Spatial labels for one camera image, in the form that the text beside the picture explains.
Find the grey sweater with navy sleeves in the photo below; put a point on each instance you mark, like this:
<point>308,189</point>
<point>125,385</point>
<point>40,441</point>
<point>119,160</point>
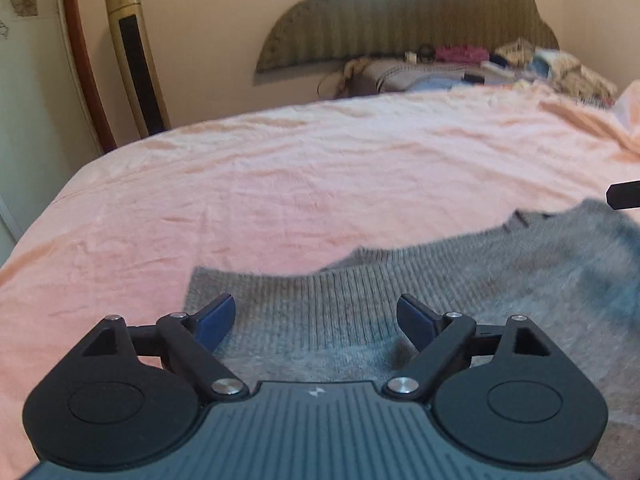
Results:
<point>350,305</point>

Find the light blue cloth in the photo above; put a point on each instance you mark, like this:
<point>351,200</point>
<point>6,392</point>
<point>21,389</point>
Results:
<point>440,82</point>

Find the brown wooden frame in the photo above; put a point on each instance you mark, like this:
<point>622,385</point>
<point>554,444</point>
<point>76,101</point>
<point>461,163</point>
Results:
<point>82,60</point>

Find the pile of light clothes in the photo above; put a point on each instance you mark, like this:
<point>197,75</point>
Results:
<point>570,72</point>

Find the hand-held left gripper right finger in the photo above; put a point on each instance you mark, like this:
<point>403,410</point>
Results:
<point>415,317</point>

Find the magenta cloth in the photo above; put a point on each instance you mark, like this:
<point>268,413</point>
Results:
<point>460,54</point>

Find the small black device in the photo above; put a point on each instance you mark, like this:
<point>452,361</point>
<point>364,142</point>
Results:
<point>474,78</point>

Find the pink blanket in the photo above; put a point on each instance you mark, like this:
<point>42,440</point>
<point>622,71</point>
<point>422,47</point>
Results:
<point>250,170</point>

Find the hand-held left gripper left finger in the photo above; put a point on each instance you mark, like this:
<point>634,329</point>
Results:
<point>217,317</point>

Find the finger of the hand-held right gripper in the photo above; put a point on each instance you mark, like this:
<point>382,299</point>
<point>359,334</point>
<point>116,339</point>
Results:
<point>625,195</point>

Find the gold tower fan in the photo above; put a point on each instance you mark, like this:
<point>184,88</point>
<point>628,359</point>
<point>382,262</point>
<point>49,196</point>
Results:
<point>135,60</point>

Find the olive upholstered headboard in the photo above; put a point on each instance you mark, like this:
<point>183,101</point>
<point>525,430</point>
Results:
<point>400,10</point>

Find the white wardrobe with flower decals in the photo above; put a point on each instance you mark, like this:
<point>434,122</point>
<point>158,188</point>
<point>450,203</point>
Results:
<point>30,110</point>

